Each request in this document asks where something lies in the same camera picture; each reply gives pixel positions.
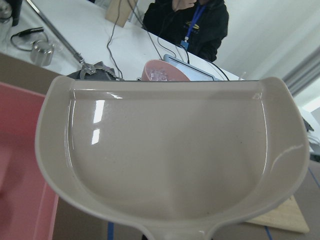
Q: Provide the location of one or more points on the beige plastic dustpan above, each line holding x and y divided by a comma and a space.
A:
176, 160

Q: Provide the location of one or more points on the pink plastic bin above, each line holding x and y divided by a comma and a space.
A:
27, 204

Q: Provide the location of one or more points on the teach pendant tablet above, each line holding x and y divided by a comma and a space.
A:
192, 72

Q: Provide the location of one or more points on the person in black jacket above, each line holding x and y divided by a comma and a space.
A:
197, 25

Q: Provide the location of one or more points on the cardboard box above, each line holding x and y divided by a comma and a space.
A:
118, 11

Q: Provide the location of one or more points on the bamboo cutting board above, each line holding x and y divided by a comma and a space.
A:
287, 216

